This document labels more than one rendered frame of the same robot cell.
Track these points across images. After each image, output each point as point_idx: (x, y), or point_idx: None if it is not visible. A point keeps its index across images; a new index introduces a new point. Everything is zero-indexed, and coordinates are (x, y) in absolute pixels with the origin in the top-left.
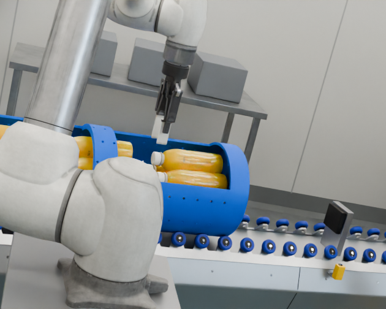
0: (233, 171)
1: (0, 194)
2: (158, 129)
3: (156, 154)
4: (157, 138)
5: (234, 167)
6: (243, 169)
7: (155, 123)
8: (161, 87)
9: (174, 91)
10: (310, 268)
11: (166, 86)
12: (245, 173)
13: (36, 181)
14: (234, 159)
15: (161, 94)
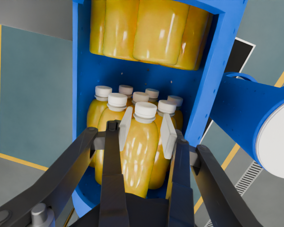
0: (75, 192)
1: None
2: (163, 130)
3: (139, 108)
4: (128, 109)
5: (77, 199)
6: (76, 208)
7: (167, 125)
8: (232, 213)
9: None
10: None
11: (123, 222)
12: (74, 206)
13: None
14: (85, 211)
15: (216, 192)
